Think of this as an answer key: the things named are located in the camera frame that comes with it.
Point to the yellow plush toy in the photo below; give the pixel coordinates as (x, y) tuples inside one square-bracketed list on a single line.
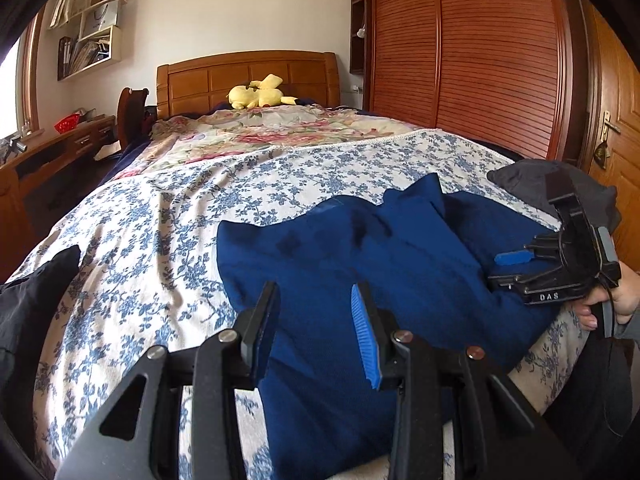
[(260, 96)]

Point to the dark blue jacket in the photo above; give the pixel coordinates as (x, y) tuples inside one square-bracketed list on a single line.
[(350, 250)]

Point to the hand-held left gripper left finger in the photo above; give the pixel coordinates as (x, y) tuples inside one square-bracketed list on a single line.
[(264, 345)]

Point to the grey garment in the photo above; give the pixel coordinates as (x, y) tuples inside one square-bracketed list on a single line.
[(525, 180)]

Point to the white wall shelf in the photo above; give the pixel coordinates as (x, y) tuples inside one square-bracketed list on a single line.
[(95, 35)]

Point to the pink floral blanket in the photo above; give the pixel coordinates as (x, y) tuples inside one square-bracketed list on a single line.
[(250, 130)]

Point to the long wooden desk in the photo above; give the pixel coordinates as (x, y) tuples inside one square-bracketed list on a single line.
[(55, 155)]

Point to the grey metal clutter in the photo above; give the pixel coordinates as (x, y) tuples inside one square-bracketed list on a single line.
[(12, 146)]

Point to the black binder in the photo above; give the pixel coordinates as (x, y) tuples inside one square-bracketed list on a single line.
[(65, 57)]

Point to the wooden slatted wardrobe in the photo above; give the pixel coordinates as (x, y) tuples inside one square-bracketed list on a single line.
[(475, 60)]

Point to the person's right hand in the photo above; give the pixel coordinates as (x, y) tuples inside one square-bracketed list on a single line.
[(627, 295)]

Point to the black cloth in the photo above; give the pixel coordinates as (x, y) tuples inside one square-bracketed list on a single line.
[(30, 305)]

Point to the wooden bed with floral cover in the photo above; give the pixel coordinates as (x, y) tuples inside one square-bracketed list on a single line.
[(150, 220)]

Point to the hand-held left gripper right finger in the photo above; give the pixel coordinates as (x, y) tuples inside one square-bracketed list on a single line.
[(367, 340)]

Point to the window with wooden frame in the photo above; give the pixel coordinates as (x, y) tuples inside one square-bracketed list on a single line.
[(20, 90)]

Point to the wooden bed headboard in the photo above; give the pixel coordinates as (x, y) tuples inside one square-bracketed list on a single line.
[(200, 80)]

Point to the wooden door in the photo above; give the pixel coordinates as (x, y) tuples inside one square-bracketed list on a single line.
[(620, 110)]

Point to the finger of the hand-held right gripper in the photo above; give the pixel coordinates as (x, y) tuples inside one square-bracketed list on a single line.
[(520, 281), (512, 258)]

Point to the dark wooden chair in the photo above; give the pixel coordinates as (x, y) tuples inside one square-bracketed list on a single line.
[(131, 115)]

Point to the person's black clothing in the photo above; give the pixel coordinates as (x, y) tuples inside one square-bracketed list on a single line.
[(595, 400)]

